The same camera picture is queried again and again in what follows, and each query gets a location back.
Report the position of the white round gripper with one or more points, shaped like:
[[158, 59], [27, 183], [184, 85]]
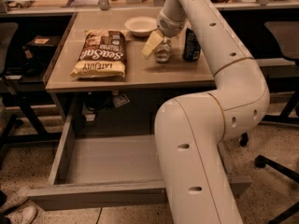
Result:
[[170, 26]]

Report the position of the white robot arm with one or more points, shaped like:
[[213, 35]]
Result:
[[189, 128]]

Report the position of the blue pepsi can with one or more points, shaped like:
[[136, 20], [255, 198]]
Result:
[[192, 48]]

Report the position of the open grey top drawer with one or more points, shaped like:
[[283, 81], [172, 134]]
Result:
[[112, 161]]

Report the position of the white paper bowl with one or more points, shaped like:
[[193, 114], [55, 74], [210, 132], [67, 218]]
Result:
[[141, 26]]

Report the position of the brown sea salt chip bag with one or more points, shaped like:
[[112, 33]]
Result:
[[103, 54]]

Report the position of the black box under desk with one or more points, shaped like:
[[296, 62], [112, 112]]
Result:
[[44, 42]]

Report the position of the grey office chair right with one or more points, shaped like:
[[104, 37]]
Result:
[[288, 41]]

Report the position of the grey office chair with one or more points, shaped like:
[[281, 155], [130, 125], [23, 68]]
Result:
[[7, 31], [288, 41]]

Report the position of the grey office chair left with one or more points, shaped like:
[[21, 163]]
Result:
[[7, 31]]

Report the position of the white sneaker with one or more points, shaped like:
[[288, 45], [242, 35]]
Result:
[[25, 216]]

